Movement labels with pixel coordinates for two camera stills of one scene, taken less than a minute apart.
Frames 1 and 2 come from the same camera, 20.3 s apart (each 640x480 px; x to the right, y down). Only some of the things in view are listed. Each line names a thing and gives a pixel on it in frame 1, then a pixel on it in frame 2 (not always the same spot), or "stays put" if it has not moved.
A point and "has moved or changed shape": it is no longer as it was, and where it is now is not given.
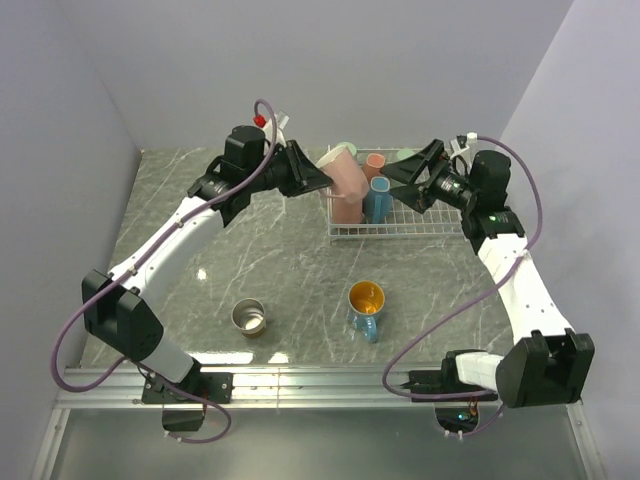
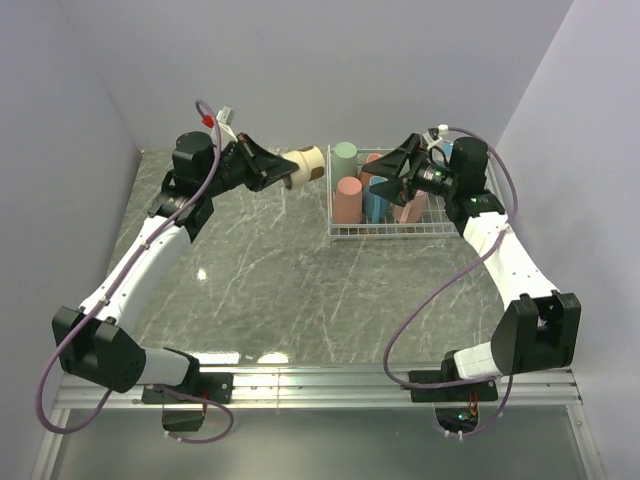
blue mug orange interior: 365,300 -> 448,147
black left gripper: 310,177 -> 260,162
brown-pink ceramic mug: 373,165 stays put
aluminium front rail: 121,388 stays put
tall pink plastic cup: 346,213 stays put
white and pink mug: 345,174 -> 413,210
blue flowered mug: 378,204 stays put
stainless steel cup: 249,316 has moved or changed shape
